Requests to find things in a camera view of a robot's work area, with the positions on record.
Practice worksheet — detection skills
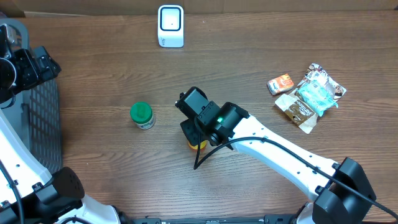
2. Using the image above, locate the green cap hot sauce bottle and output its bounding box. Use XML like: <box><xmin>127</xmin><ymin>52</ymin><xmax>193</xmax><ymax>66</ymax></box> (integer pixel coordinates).
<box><xmin>187</xmin><ymin>139</ymin><xmax>208</xmax><ymax>152</ymax></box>

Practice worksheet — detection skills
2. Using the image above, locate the green cap white jar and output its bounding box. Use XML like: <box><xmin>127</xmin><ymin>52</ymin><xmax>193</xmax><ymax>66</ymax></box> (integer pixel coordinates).
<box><xmin>130</xmin><ymin>101</ymin><xmax>155</xmax><ymax>129</ymax></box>

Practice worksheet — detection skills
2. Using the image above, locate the small orange box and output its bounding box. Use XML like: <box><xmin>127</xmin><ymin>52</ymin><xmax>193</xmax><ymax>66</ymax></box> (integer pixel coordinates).
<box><xmin>267</xmin><ymin>73</ymin><xmax>294</xmax><ymax>95</ymax></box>

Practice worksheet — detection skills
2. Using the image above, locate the clear snack bag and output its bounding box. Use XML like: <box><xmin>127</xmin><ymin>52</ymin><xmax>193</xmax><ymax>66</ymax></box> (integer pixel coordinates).
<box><xmin>275</xmin><ymin>63</ymin><xmax>346</xmax><ymax>134</ymax></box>

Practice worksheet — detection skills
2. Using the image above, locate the teal wipes pack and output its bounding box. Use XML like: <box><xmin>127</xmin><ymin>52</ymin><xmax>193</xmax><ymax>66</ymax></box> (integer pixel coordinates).
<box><xmin>297</xmin><ymin>81</ymin><xmax>338</xmax><ymax>116</ymax></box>

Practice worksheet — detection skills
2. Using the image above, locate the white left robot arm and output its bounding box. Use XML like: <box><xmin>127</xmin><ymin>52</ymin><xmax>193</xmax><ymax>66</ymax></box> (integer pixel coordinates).
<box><xmin>1</xmin><ymin>19</ymin><xmax>131</xmax><ymax>223</ymax></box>

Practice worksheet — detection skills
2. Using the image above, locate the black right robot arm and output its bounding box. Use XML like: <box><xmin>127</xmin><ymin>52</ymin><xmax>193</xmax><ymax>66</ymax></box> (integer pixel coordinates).
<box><xmin>175</xmin><ymin>86</ymin><xmax>397</xmax><ymax>224</ymax></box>

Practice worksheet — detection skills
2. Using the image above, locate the white barcode scanner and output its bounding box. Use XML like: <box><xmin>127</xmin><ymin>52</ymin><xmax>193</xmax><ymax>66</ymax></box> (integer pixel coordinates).
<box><xmin>157</xmin><ymin>4</ymin><xmax>184</xmax><ymax>48</ymax></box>

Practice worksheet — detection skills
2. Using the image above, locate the dark grey mesh basket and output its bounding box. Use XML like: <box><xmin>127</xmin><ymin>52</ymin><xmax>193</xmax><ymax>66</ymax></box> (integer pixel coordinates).
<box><xmin>1</xmin><ymin>18</ymin><xmax>63</xmax><ymax>173</ymax></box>

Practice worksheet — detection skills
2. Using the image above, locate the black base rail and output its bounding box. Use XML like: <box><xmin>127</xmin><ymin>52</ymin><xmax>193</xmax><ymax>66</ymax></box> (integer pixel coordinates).
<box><xmin>131</xmin><ymin>214</ymin><xmax>299</xmax><ymax>224</ymax></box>

